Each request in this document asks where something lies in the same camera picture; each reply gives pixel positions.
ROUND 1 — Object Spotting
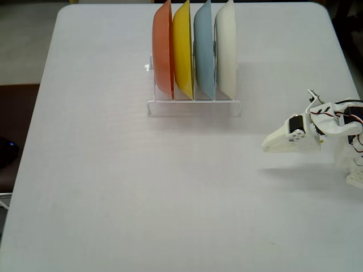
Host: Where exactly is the wrist camera on white bracket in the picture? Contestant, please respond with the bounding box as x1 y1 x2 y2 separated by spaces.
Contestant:
306 87 327 113

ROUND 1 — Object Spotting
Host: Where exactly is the metal frame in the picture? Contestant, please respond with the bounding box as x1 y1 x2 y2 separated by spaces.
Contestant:
0 192 12 212

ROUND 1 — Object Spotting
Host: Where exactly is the orange plate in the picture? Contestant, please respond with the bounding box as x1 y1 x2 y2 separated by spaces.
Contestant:
151 0 175 100

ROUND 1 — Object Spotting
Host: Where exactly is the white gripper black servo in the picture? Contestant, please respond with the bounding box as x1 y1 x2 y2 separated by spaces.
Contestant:
261 112 322 154

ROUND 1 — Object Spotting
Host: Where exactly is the yellow plate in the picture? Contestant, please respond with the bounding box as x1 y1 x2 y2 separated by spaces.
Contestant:
172 0 196 100

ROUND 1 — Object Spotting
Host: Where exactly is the black mouse with blue light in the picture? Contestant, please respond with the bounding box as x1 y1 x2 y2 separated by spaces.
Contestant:
0 135 20 168

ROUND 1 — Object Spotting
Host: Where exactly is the cream plate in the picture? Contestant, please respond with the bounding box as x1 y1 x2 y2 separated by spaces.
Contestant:
214 0 238 100

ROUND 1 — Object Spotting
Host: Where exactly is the dark furniture piece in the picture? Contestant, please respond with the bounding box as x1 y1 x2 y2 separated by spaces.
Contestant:
323 0 363 53

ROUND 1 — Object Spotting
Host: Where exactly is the white wire dish rack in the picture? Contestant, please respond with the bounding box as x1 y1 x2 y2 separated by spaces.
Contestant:
143 41 243 117

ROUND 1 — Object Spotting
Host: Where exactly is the dark brown side table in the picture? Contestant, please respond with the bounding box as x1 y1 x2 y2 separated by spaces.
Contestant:
0 83 40 193

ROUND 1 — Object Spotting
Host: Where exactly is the light blue plate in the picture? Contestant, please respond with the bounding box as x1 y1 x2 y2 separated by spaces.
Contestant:
193 0 216 100

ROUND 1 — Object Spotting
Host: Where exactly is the red black servo cable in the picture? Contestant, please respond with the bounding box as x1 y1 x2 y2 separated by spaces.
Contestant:
309 109 363 126

